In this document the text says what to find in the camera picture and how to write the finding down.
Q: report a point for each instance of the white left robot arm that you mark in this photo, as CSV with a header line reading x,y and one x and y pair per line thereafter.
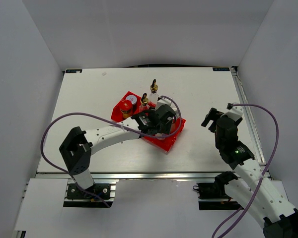
x,y
79,145

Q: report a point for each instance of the gold-spout bottle with dark sauce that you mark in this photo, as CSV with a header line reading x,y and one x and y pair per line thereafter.
x,y
153,97

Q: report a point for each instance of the orange-labelled spice bottle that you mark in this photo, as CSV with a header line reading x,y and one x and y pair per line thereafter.
x,y
126,108

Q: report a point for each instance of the blue label sticker left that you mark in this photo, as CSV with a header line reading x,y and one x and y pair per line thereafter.
x,y
73,71

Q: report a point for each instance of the red plastic organizer bin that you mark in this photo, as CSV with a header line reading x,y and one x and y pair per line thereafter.
x,y
165,143

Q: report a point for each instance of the white-lidded red spice jar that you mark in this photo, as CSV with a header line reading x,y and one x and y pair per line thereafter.
x,y
134,100

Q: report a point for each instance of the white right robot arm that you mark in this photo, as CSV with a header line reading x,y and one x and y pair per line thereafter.
x,y
246,182

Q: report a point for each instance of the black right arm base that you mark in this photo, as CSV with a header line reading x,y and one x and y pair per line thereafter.
x,y
213,198

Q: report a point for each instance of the blue label sticker right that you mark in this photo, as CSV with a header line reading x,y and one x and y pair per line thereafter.
x,y
221,69

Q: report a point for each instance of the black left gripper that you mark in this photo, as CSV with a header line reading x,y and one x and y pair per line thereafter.
x,y
166,128

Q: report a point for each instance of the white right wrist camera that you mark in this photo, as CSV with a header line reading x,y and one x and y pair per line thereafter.
x,y
234,112

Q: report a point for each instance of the silver-lidded clear jar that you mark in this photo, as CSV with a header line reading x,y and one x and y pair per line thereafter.
x,y
159,135

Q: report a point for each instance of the gold-spout clear oil bottle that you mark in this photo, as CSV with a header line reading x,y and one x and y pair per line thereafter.
x,y
144,103

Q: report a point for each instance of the blue label sticker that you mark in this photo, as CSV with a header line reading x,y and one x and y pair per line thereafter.
x,y
221,69
73,71

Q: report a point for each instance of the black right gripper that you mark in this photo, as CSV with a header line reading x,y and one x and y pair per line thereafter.
x,y
213,115

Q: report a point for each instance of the aluminium table frame rail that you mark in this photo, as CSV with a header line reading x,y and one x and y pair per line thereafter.
x,y
249,118

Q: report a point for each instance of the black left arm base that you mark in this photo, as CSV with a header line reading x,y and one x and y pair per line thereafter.
x,y
100,195

